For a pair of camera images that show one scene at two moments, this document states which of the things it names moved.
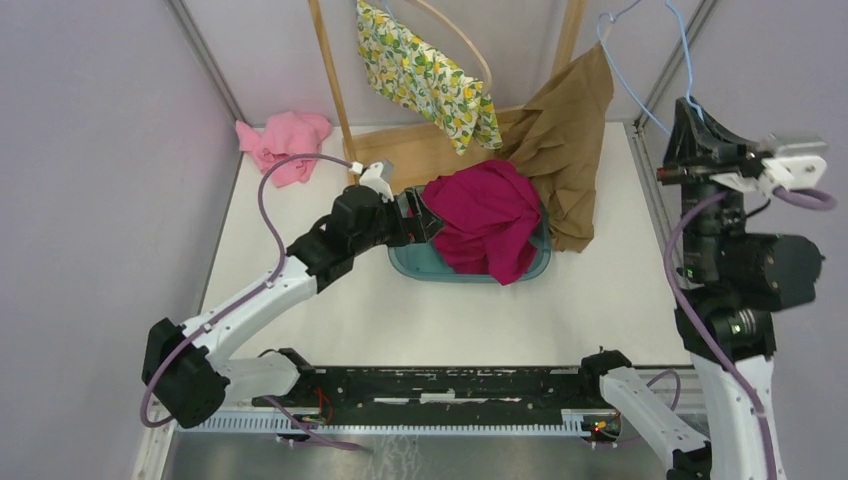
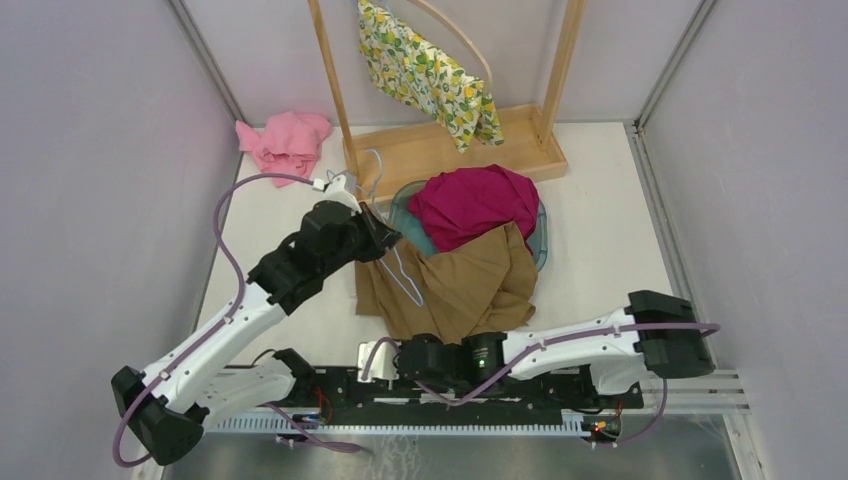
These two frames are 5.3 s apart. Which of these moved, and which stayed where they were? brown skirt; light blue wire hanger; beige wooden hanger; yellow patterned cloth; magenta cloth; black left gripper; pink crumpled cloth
Moved: black left gripper; light blue wire hanger; brown skirt
Stayed: pink crumpled cloth; yellow patterned cloth; magenta cloth; beige wooden hanger
